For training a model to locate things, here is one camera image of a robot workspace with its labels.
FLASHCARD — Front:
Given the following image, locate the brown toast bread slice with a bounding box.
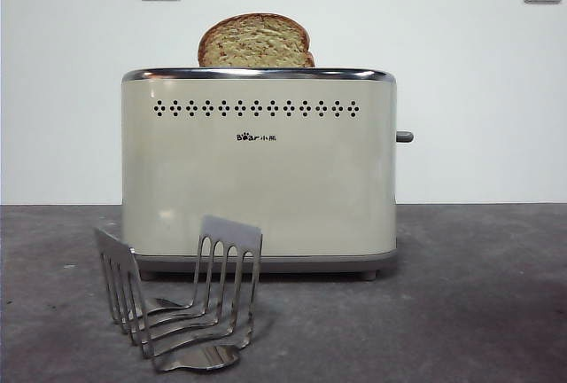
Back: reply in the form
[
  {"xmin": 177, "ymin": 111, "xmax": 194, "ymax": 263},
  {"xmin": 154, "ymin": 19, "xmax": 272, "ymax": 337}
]
[{"xmin": 197, "ymin": 12, "xmax": 316, "ymax": 69}]

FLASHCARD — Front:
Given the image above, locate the cream two-slot toaster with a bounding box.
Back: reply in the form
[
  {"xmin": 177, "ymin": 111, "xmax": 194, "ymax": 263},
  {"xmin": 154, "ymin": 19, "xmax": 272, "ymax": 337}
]
[{"xmin": 120, "ymin": 66, "xmax": 399, "ymax": 281}]

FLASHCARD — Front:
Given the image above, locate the stainless steel bread rack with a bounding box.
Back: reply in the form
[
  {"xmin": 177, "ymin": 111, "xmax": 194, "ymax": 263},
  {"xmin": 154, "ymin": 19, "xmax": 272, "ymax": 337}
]
[{"xmin": 92, "ymin": 215, "xmax": 264, "ymax": 374}]

